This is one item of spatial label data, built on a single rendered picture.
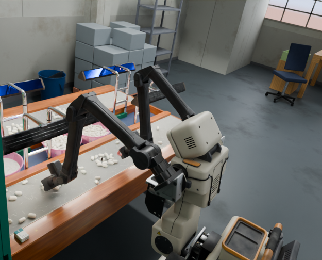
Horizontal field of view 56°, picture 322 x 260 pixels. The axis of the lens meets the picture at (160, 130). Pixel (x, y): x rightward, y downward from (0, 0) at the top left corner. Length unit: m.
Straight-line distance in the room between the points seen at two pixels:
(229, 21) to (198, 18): 0.76
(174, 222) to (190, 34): 6.59
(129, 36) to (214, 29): 3.45
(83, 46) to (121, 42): 0.53
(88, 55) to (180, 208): 3.33
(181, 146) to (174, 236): 0.46
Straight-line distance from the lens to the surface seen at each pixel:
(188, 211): 1.43
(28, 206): 1.70
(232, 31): 7.32
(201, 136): 1.21
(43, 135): 1.62
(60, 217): 1.59
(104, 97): 2.96
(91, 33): 4.35
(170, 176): 1.16
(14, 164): 2.01
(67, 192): 1.77
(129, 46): 4.40
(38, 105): 2.65
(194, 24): 7.69
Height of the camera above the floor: 1.89
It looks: 27 degrees down
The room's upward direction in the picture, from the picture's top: 11 degrees clockwise
